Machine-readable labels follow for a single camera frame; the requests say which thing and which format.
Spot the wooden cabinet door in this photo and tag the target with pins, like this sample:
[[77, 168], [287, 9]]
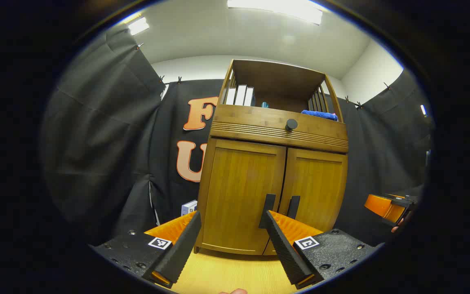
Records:
[[235, 192], [316, 188]]

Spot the black round drawer knob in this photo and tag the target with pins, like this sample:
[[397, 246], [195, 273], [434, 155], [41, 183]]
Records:
[[291, 124]]

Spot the white and blue book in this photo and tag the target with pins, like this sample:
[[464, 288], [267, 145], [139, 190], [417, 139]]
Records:
[[189, 207]]

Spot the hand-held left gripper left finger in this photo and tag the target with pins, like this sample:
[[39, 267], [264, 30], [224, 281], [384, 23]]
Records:
[[182, 249]]

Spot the black backdrop cloth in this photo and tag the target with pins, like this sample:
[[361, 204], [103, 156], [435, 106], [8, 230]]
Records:
[[96, 143]]

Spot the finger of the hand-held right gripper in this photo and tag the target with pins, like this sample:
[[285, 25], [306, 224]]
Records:
[[377, 206]]

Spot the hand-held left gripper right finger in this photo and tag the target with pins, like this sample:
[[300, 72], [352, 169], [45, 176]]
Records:
[[286, 253]]

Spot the wooden cabinet drawer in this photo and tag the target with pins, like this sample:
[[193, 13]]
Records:
[[251, 118]]

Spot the blue folded cloth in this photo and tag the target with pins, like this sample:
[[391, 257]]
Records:
[[320, 115]]

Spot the small ceiling light panel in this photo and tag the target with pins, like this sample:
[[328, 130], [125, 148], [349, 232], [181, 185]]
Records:
[[138, 25]]

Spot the large ceiling light panel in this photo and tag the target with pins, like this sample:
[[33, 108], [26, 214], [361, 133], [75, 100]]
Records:
[[276, 10]]

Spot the wooden double-door shoe cabinet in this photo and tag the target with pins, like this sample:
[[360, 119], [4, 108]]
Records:
[[278, 79]]

